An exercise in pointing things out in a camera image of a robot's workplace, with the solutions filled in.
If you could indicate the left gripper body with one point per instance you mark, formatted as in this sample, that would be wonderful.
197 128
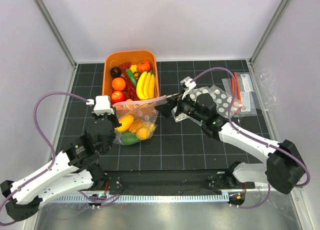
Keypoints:
115 123

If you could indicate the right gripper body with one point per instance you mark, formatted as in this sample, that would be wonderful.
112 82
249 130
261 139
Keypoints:
189 108

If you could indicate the yellow toy mango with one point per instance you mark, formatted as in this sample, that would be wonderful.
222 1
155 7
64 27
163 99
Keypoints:
125 121
151 127

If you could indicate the pink polka dot zip bag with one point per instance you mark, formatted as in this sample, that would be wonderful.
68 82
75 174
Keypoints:
142 109

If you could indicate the yellow toy lemon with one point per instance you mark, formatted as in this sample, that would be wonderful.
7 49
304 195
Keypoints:
143 133

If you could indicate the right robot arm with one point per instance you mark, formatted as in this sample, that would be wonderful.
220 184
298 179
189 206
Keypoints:
281 165

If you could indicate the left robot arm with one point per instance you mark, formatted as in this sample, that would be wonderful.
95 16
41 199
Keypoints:
72 169

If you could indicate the white polka dot zip bag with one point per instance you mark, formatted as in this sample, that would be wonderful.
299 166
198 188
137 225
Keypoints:
221 99

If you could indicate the clear bag orange zipper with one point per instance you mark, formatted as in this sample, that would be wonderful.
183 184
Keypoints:
245 92

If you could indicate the yellow toy banana bunch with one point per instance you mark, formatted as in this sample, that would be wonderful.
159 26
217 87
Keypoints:
145 87

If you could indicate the red toy apple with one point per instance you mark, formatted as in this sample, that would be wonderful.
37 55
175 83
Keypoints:
117 96

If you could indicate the red toy chili peppers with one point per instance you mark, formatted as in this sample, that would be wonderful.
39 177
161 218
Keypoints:
130 91

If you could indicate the orange toy pumpkin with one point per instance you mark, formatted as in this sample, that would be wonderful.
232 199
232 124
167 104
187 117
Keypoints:
144 66

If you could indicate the toy orange fruit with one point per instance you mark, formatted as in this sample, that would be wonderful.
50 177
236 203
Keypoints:
118 84

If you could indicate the yellow toy corn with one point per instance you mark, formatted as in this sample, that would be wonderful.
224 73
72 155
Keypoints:
134 71

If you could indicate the green toy cucumber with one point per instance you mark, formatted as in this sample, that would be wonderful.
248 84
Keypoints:
131 77

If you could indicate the dark purple toy plum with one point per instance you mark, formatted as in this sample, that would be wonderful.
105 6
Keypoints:
115 72

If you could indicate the orange plastic basket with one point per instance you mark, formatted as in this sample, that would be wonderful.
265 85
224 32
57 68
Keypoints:
134 57

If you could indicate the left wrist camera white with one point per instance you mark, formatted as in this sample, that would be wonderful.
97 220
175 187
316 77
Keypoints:
101 105

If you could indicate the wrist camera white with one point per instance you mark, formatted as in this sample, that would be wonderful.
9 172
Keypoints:
101 105
188 85

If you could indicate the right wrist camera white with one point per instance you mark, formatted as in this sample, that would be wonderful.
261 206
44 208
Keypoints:
188 85

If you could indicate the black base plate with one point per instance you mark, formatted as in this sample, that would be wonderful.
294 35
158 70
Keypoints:
169 182

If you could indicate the grey slotted cable duct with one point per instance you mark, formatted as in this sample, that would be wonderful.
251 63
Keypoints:
124 199

